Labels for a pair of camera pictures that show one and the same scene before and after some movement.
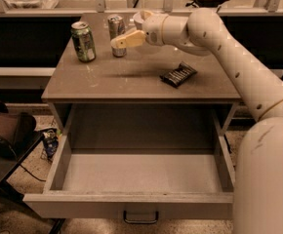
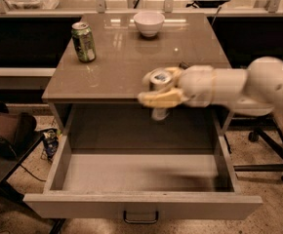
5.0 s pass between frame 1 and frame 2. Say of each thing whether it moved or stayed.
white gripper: moved
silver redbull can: moved
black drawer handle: stayed
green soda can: stayed
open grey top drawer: stayed
